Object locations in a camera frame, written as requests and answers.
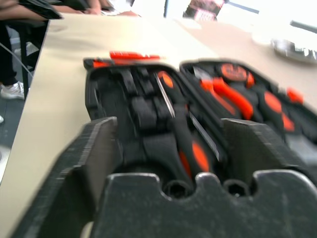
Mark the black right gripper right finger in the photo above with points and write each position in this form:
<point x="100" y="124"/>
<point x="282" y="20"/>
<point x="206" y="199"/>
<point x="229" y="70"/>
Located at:
<point x="247" y="148"/>

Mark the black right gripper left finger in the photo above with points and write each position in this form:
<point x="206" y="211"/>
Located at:
<point x="74" y="186"/>

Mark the black tool case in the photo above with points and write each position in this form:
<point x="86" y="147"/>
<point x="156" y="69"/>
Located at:
<point x="148" y="146"/>

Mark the orange case latch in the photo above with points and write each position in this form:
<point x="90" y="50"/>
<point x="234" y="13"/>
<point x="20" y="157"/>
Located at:
<point x="295" y="95"/>

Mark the orange flat tool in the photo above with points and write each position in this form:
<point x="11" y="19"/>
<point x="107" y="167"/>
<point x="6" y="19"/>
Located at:
<point x="133" y="55"/>

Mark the short black orange screwdriver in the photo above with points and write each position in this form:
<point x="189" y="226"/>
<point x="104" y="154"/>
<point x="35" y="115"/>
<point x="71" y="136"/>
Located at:
<point x="272" y="101"/>

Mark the orange round tape measure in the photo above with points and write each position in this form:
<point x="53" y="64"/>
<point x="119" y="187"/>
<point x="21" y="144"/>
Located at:
<point x="232" y="72"/>

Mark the round metal plate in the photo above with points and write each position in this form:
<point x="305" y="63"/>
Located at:
<point x="294" y="50"/>

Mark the white sneaker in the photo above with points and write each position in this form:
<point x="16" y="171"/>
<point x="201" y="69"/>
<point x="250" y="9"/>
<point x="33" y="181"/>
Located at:
<point x="12" y="90"/>

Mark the dark red patterned object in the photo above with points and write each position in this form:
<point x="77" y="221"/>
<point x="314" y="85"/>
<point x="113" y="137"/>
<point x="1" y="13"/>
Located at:
<point x="203" y="8"/>

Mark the person in black trousers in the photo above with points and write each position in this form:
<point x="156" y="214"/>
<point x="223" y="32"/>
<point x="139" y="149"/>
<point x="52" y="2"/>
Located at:
<point x="6" y="54"/>

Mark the seated person in white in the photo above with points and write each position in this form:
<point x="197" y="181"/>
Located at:
<point x="94" y="11"/>

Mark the grey window frame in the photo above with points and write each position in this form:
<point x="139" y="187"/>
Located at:
<point x="166" y="7"/>

